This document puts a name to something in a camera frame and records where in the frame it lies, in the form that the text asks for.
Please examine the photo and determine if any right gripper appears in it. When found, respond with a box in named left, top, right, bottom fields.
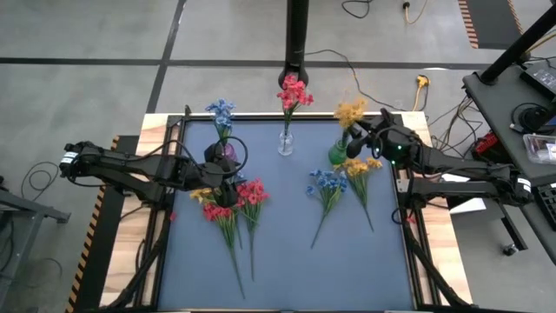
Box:
left=347, top=108, right=421, bottom=169

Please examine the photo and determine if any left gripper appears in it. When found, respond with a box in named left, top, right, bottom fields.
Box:
left=193, top=143, right=242, bottom=209

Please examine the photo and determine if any red artificial flower bunch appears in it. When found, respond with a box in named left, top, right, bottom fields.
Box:
left=276, top=74, right=314, bottom=136
left=235, top=177, right=271, bottom=283
left=202, top=203, right=247, bottom=300

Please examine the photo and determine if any yellow artificial flower bunch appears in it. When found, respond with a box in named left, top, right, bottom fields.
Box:
left=189, top=187, right=216, bottom=204
left=333, top=97, right=369, bottom=147
left=333, top=156, right=384, bottom=233

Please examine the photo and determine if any blue artificial flower bunch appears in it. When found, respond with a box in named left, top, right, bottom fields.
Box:
left=305, top=168, right=348, bottom=250
left=204, top=98, right=238, bottom=144

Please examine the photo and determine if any green glass vase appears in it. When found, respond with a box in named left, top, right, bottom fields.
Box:
left=328, top=137, right=349, bottom=166

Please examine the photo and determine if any purple glass vase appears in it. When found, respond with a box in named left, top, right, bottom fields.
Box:
left=219, top=141, right=239, bottom=163

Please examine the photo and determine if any clear glass vase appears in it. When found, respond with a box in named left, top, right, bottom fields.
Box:
left=277, top=129, right=295, bottom=157

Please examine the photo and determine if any yellow power plug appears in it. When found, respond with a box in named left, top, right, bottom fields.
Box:
left=411, top=74, right=432, bottom=112

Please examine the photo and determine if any black vertical pole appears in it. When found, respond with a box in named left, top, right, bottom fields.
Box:
left=277, top=0, right=310, bottom=88

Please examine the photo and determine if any white paper sheet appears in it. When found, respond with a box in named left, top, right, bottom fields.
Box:
left=440, top=173, right=487, bottom=215

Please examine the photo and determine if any red device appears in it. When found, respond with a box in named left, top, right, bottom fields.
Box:
left=473, top=130, right=500, bottom=156

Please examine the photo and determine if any dark grey desk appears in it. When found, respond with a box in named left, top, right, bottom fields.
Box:
left=462, top=58, right=556, bottom=266

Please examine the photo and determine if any hazard-striped black beam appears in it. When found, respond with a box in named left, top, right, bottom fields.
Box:
left=64, top=134, right=140, bottom=313

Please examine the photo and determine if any black round puck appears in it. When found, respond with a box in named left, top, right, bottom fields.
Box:
left=510, top=102, right=555, bottom=134

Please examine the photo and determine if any striped floor mat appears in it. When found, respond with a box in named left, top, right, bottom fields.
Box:
left=458, top=0, right=525, bottom=50

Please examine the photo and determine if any black slanted pole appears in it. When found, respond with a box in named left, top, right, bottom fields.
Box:
left=480, top=3, right=556, bottom=86

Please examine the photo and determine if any clear plastic container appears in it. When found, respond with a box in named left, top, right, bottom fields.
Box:
left=523, top=133, right=556, bottom=165

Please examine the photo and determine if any black keypad device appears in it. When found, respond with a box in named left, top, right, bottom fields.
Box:
left=520, top=60, right=556, bottom=99

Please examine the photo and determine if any black keyboard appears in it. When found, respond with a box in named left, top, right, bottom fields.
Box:
left=532, top=182, right=556, bottom=231

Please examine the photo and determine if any grey metal stand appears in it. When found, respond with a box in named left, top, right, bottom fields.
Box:
left=0, top=176, right=71, bottom=305

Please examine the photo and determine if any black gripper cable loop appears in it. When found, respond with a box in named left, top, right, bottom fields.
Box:
left=173, top=136, right=249, bottom=177

